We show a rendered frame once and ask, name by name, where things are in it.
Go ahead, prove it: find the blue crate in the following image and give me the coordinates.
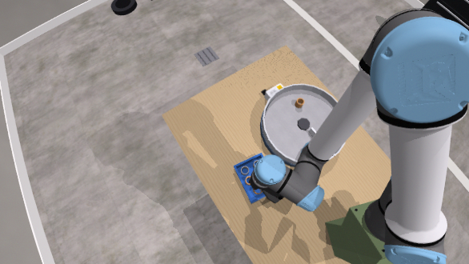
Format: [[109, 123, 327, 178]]
[[234, 153, 265, 203]]

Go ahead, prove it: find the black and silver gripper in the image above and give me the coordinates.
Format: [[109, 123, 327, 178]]
[[249, 171, 284, 203]]

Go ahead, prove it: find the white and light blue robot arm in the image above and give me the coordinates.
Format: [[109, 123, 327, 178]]
[[253, 8, 469, 264]]

